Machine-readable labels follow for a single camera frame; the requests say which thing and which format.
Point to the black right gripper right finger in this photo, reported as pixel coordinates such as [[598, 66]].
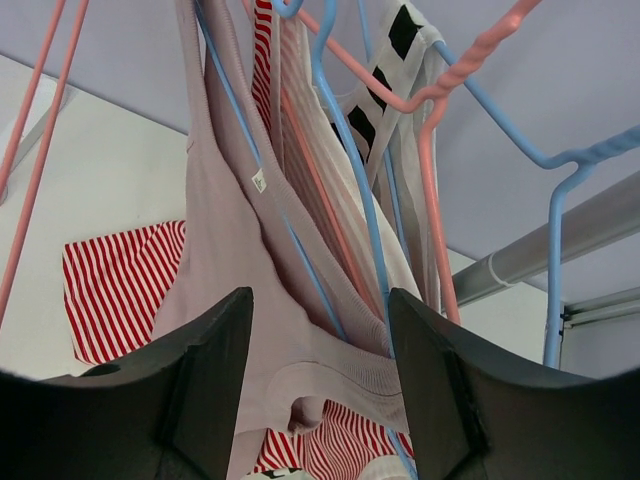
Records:
[[478, 411]]

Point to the red striped tank top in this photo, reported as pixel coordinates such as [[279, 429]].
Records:
[[116, 284]]

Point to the mauve pink tank top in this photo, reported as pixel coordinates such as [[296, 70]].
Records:
[[225, 248]]

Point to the black white striped tank top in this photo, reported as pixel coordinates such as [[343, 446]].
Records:
[[400, 125]]

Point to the blue wire hanger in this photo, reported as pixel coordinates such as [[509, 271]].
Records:
[[567, 79], [327, 339]]

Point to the pink wire hanger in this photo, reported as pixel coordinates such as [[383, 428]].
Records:
[[471, 60], [39, 164], [22, 117]]

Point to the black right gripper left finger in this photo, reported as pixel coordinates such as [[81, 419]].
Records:
[[165, 411]]

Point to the metal clothes rack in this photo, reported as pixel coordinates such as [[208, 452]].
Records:
[[604, 219]]

